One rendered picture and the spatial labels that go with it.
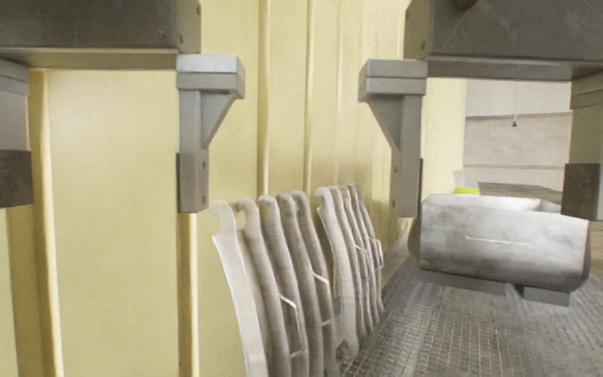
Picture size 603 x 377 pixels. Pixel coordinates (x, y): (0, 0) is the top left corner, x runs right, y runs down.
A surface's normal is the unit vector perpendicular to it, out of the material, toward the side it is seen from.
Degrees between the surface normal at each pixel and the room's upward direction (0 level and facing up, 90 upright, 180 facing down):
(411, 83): 90
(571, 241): 90
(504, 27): 90
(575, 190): 90
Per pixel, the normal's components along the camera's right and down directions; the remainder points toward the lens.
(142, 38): 0.00, 0.08
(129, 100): 0.86, 0.06
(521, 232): -0.49, 0.07
